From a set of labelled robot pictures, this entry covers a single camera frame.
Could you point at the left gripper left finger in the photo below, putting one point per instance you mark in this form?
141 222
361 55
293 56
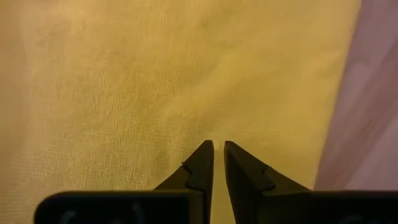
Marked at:
199 174

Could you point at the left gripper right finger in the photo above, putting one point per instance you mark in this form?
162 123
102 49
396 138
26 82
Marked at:
245 177

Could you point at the yellow microfiber towel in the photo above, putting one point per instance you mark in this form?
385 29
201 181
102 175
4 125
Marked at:
140 87

